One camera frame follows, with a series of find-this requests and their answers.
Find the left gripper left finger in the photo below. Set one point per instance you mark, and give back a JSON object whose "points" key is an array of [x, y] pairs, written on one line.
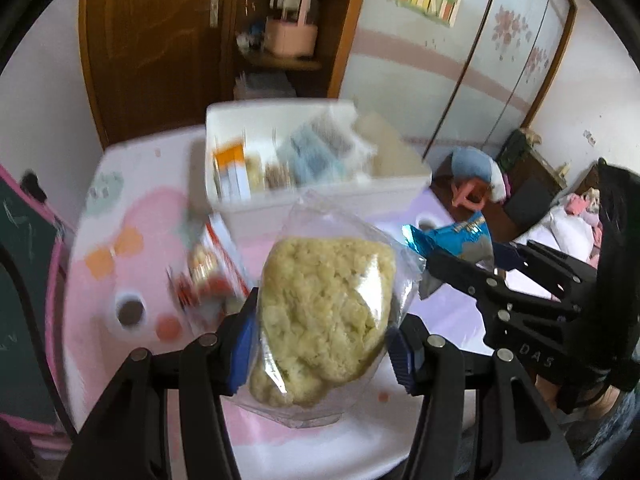
{"points": [[126, 434]]}

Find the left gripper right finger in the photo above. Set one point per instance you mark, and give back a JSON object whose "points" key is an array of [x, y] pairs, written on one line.
{"points": [[515, 434]]}

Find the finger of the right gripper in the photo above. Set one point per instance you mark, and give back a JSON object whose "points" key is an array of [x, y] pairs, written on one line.
{"points": [[543, 264], [442, 268]]}

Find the blue foil snack packet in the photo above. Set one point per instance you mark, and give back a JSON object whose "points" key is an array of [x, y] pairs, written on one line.
{"points": [[468, 240]]}

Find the red white snack bag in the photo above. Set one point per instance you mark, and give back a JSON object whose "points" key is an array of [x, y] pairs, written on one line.
{"points": [[214, 283]]}

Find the clear bag rice cracker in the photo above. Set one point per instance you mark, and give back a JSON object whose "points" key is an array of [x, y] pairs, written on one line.
{"points": [[333, 286]]}

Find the pink plastic stool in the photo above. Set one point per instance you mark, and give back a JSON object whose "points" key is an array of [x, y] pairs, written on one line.
{"points": [[471, 194]]}

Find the blue plush cushion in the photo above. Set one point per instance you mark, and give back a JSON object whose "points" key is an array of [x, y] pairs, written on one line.
{"points": [[468, 163]]}

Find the clear printed snack bag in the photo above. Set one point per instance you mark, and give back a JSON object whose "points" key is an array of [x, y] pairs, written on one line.
{"points": [[355, 155]]}

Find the light blue snack bag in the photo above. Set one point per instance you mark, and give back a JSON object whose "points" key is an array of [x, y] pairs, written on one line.
{"points": [[310, 161]]}

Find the brown nut snack pack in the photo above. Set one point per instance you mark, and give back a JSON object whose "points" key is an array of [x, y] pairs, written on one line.
{"points": [[278, 176]]}

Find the orange white snack packet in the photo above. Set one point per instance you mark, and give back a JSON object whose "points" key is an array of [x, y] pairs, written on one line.
{"points": [[231, 172]]}

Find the white plastic storage bin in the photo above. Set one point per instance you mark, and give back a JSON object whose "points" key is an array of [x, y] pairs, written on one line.
{"points": [[262, 155]]}

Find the yellow cookie snack pack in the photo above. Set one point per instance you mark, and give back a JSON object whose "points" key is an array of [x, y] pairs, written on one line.
{"points": [[255, 173]]}

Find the folded towel stack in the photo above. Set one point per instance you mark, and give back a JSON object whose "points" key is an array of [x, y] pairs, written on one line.
{"points": [[262, 86]]}

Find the pink storage basket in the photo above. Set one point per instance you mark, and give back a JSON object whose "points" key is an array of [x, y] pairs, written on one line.
{"points": [[290, 29]]}

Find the wooden corner shelf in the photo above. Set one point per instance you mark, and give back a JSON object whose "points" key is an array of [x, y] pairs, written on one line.
{"points": [[321, 76]]}

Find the brown wooden door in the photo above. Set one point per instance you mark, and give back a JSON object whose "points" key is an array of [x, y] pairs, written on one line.
{"points": [[150, 65]]}

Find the green chalkboard pink frame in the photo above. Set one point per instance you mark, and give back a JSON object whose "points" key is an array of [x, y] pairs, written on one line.
{"points": [[31, 246]]}

